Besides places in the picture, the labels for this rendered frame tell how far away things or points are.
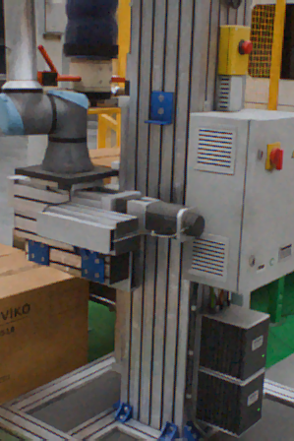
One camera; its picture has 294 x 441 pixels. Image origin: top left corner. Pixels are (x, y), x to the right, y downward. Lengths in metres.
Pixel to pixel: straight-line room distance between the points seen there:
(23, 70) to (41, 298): 0.95
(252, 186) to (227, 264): 0.23
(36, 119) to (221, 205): 0.57
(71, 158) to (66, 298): 0.80
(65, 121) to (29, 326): 0.88
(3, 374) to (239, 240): 1.10
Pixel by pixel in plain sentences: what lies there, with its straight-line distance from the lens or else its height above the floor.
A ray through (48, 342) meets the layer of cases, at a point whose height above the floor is 0.31.
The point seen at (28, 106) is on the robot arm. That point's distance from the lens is 1.94.
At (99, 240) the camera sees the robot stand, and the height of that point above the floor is 0.91.
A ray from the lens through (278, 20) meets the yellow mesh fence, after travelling 4.82.
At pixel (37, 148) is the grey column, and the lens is 4.00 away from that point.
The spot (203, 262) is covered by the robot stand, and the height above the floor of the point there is 0.83.
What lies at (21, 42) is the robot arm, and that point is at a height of 1.40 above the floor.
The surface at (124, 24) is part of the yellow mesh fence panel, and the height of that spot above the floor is 1.53.
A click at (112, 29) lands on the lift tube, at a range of 2.78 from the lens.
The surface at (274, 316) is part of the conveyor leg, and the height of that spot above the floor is 0.05.
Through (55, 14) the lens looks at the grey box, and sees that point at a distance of 3.91.
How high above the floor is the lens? 1.38
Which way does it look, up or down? 14 degrees down
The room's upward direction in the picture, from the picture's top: 2 degrees clockwise
